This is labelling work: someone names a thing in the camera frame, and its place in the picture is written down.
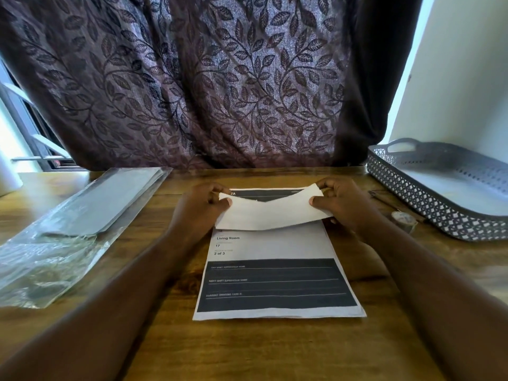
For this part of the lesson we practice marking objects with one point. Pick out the plain dark brown curtain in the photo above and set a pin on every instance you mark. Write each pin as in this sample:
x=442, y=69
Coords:
x=377, y=71

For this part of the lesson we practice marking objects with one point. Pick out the person's right forearm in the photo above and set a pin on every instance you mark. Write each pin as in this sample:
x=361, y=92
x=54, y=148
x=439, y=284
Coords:
x=432, y=297

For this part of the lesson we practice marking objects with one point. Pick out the grey perforated plastic tray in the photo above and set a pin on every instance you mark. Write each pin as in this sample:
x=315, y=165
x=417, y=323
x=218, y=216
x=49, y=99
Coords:
x=440, y=186

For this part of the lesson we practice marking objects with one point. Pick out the white cylindrical object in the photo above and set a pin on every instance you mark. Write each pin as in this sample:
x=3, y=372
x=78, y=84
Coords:
x=8, y=174

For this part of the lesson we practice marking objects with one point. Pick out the grey flat envelopes stack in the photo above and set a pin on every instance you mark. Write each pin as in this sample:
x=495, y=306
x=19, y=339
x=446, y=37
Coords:
x=99, y=204

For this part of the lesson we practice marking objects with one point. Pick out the person's left hand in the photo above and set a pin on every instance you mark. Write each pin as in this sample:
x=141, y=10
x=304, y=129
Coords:
x=194, y=218

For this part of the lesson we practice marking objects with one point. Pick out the person's right hand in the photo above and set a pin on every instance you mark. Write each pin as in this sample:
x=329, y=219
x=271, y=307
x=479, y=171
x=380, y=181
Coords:
x=353, y=206

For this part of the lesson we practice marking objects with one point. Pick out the dark pen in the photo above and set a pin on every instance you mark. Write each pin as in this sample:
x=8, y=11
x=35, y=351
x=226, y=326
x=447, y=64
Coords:
x=381, y=199

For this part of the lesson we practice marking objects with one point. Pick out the person's left thumb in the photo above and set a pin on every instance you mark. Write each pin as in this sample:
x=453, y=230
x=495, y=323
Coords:
x=223, y=201

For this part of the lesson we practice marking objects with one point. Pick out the metal window frame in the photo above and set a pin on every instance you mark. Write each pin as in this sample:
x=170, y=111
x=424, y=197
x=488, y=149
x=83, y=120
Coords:
x=27, y=126

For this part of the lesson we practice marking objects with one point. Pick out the clear tape roll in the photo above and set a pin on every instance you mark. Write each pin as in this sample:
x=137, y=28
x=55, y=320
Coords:
x=403, y=222

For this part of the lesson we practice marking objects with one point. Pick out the clear plastic bag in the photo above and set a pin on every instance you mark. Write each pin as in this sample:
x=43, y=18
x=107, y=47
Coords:
x=51, y=249

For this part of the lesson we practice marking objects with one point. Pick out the purple leaf-patterned curtain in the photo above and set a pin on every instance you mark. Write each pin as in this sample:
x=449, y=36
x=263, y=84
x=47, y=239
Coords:
x=186, y=83

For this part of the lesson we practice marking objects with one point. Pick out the person's right thumb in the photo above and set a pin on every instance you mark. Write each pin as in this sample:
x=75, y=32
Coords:
x=320, y=202

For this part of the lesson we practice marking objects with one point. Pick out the printed white paper form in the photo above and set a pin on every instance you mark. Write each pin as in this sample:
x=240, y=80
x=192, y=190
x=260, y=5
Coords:
x=274, y=249

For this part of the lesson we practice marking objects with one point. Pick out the person's left forearm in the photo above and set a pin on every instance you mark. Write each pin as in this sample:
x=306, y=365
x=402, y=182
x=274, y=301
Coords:
x=103, y=313

